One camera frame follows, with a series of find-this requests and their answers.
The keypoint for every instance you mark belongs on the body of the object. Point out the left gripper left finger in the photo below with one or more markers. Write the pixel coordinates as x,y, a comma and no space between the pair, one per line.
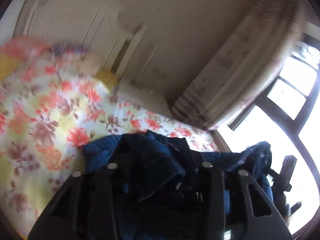
83,208

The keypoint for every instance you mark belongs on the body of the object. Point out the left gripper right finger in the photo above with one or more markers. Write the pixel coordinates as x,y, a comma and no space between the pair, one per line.
236,197

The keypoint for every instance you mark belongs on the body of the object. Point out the blue quilted puffer jacket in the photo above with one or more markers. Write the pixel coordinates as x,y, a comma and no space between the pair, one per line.
156,188

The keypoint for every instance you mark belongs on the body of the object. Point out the floral bed quilt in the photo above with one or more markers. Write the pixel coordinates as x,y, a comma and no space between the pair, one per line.
49,111

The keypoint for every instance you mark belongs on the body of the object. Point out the white bedside table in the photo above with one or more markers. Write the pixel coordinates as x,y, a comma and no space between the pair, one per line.
143,97

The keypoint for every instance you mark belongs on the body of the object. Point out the patterned window curtain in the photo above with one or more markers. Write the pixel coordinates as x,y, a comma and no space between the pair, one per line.
246,64

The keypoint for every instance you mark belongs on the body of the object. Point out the colourful patterned pillow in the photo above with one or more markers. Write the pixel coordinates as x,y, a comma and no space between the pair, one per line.
62,48

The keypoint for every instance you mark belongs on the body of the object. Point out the white wooden headboard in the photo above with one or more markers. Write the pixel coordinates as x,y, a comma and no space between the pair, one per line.
92,23

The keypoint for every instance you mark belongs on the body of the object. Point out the dark window frame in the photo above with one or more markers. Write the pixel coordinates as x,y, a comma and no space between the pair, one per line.
286,114

